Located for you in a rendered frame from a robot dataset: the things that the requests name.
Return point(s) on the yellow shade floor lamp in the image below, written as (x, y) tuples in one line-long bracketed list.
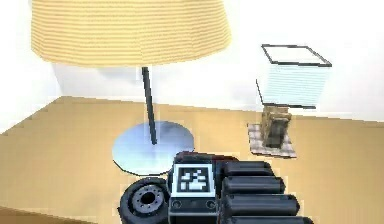
[(130, 30)]

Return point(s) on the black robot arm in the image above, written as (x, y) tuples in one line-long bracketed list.
[(246, 196)]

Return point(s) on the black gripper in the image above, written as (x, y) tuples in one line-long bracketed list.
[(145, 201)]

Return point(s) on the white square shade lamp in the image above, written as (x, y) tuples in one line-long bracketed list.
[(293, 83)]

